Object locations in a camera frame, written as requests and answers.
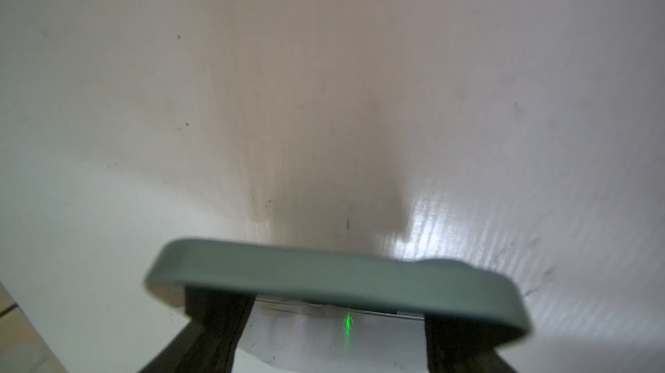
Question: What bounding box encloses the black phone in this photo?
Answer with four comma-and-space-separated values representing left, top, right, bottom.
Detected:
144, 238, 533, 373

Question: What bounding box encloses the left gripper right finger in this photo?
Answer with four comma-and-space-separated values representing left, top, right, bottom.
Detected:
424, 314, 518, 373

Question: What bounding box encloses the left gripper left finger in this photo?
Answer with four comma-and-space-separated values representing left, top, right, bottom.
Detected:
140, 286, 256, 373

